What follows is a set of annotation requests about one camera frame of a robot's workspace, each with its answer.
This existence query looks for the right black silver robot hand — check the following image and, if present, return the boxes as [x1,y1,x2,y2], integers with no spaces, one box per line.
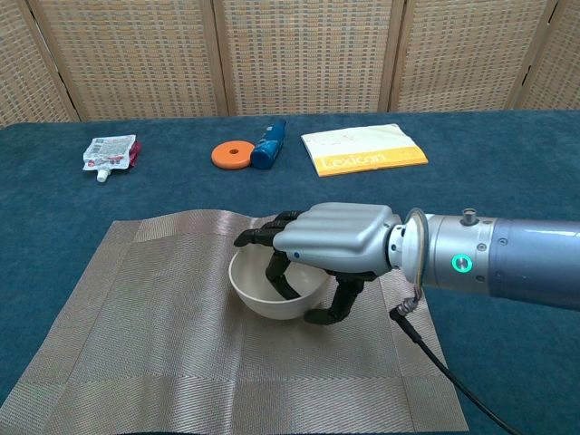
[233,202,404,326]

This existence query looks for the white bowl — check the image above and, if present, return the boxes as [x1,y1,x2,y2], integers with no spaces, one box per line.
[227,247,331,321]

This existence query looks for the beige woven placemat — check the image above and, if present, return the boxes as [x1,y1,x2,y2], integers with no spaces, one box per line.
[0,208,469,435]

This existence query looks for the yellow white Lexicon book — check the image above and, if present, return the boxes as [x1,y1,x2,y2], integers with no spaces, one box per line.
[301,122,430,178]

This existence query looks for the blue bottle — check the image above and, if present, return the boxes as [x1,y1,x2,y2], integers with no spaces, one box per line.
[250,119,287,170]

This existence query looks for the orange disc with hole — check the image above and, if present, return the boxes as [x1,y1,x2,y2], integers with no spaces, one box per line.
[210,140,255,170]

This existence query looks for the woven bamboo folding screen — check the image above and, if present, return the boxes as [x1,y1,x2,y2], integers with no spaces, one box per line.
[0,0,580,129]

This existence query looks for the blue carpet table cover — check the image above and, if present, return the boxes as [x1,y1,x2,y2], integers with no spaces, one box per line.
[0,108,580,435]

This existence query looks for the white spout pouch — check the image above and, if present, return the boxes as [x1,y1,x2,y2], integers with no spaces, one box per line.
[82,133,142,184]

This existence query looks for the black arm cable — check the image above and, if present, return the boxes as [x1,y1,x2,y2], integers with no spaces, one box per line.
[389,296,520,435]

